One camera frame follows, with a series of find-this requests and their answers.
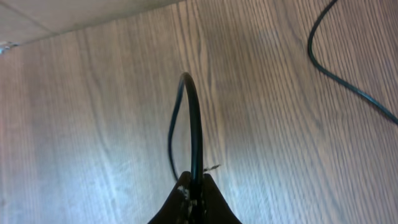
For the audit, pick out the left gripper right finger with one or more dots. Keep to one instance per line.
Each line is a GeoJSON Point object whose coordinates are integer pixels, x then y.
{"type": "Point", "coordinates": [216, 209]}

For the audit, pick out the black usb cable removed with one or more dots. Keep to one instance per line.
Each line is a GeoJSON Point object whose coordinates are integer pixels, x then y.
{"type": "Point", "coordinates": [366, 97]}

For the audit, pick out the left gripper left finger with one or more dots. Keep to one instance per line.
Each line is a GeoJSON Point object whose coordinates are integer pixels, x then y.
{"type": "Point", "coordinates": [175, 209]}

